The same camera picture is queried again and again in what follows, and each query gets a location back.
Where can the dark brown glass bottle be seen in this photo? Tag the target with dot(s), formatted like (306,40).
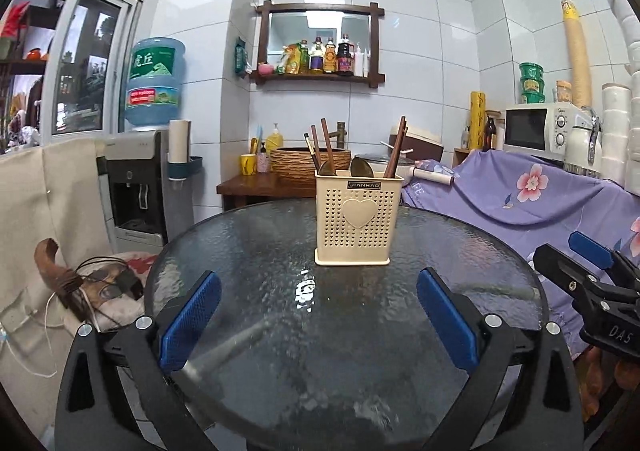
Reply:
(490,134)

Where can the green hanging packet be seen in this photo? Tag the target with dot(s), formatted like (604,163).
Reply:
(240,58)

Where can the paper cup holder tube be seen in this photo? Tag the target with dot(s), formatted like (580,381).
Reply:
(181,165)

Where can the white microwave oven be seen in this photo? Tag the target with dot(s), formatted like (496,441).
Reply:
(542,129)

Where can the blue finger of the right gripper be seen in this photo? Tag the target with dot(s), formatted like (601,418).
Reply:
(565,273)
(592,248)

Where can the white kettle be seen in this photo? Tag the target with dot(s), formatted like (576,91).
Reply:
(583,151)

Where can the cream pan with lid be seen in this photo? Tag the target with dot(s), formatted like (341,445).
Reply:
(407,169)

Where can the beige plastic utensil holder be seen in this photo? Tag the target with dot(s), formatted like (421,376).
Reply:
(356,219)

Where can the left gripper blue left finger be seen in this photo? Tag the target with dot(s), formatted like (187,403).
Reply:
(183,320)

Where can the black chopstick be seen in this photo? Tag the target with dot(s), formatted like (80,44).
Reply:
(313,152)

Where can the green stacked cups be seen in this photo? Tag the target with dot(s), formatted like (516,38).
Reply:
(532,83)

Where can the yellow soap bottle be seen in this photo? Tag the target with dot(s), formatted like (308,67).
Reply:
(274,140)

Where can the yellow roll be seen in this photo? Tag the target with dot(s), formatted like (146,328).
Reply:
(477,120)

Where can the tall beige paper roll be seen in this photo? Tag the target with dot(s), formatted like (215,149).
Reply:
(578,54)

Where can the golden spoon left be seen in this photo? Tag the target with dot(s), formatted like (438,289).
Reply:
(327,169)

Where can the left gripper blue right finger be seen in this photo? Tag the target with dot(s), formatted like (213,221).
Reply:
(453,317)

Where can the dark wooden wall shelf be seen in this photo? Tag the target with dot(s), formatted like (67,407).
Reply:
(319,41)

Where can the blue water jug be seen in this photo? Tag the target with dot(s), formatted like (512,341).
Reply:
(154,82)

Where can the woven basket sink bowl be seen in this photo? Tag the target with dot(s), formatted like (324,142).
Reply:
(295,164)

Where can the brown wooden side table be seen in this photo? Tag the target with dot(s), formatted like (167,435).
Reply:
(243,190)

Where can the yellow mug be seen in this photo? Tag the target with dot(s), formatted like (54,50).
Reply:
(248,164)

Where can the right hand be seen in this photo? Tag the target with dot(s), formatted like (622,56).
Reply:
(594,378)

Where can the bamboo faucet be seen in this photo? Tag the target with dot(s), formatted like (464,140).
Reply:
(339,135)

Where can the purple floral cloth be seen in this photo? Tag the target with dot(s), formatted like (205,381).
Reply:
(525,203)

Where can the brown white rice cooker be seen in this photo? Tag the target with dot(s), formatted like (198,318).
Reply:
(420,144)

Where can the grey water dispenser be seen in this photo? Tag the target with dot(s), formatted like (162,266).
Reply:
(149,210)

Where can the wooden chair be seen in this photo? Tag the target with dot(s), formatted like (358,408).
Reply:
(65,283)

